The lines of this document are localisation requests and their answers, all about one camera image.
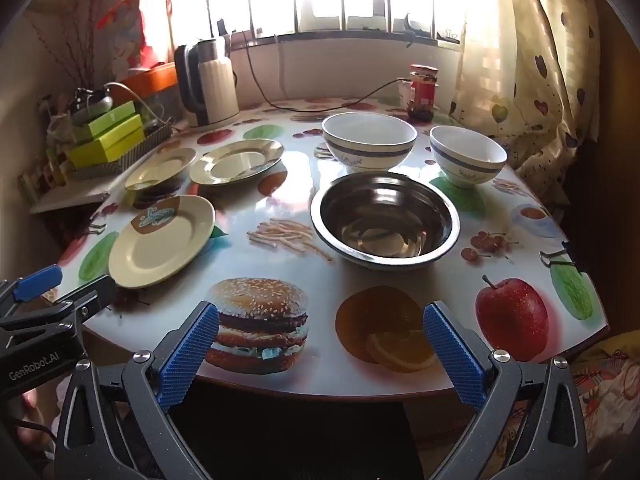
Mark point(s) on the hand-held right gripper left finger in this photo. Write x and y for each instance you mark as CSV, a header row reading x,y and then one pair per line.
x,y
187,355

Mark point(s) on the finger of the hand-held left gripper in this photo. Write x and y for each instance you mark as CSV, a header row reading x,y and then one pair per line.
x,y
37,280
95,292

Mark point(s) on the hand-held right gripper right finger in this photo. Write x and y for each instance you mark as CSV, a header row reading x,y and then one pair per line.
x,y
452,355

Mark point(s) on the cream plate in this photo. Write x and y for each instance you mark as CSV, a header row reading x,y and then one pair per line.
x,y
160,170
165,250
235,162

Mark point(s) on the stainless steel bowl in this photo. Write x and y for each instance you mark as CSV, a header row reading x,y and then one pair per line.
x,y
385,220

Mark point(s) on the small white blue-striped bowl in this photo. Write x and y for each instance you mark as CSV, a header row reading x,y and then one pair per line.
x,y
467,147

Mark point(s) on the large white blue-striped bowl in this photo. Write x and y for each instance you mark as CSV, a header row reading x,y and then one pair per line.
x,y
370,155

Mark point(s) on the white shelf board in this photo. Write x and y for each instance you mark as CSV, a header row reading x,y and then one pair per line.
x,y
65,200

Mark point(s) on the food printed table cover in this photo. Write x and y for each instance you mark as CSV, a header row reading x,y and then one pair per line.
x,y
325,280

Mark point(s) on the grey ribbed tray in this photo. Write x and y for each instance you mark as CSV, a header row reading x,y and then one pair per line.
x,y
145,147

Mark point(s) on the black binder clip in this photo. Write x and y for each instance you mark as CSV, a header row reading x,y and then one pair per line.
x,y
570,252

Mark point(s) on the printed bedding cloth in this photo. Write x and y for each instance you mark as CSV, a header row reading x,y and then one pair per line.
x,y
610,385

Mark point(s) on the grey handheld device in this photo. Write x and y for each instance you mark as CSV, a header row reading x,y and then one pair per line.
x,y
95,105

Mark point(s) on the orange container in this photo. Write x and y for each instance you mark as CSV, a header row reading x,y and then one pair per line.
x,y
150,80

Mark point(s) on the dried twigs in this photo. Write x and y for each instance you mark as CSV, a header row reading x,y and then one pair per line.
x,y
82,55

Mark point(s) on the white electric kettle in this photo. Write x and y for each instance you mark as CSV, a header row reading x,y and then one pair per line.
x,y
217,90

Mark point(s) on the red label glass jar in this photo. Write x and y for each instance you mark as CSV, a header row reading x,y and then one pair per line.
x,y
422,95

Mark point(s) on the red gift bag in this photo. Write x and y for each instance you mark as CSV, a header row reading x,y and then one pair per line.
x,y
130,25

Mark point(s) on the heart print curtain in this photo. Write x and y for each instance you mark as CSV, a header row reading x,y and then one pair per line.
x,y
530,60

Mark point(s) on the binder clips on sill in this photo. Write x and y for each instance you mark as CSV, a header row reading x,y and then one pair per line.
x,y
450,35

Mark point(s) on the black curved object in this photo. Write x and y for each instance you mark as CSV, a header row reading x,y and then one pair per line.
x,y
412,25

